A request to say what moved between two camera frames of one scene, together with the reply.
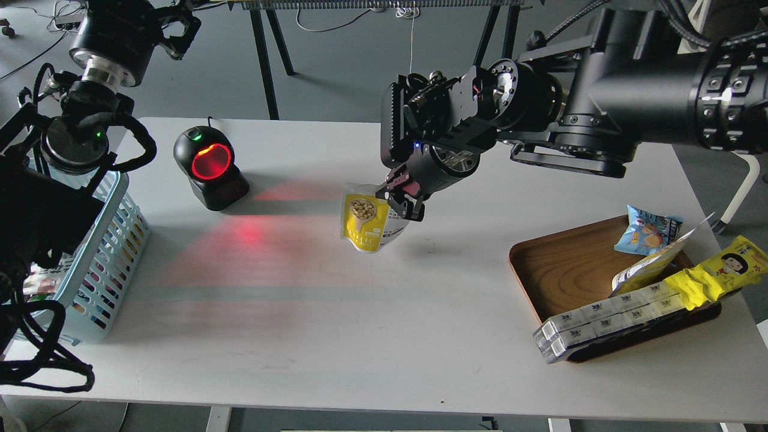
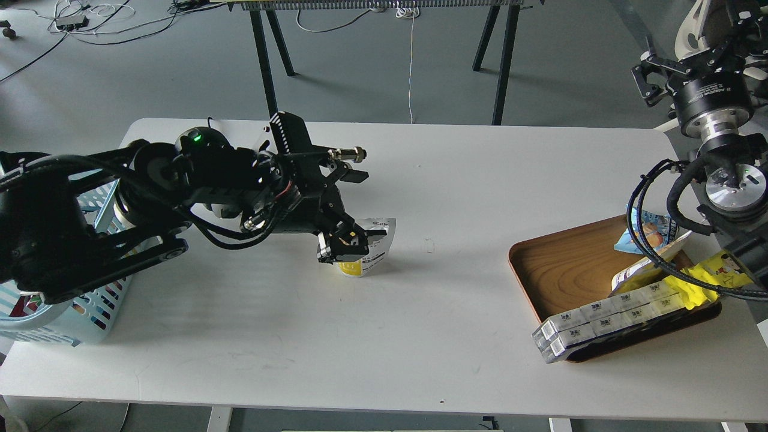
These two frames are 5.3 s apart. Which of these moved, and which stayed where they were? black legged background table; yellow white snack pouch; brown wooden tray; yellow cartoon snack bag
Moved: yellow white snack pouch
Stayed: yellow cartoon snack bag; brown wooden tray; black legged background table
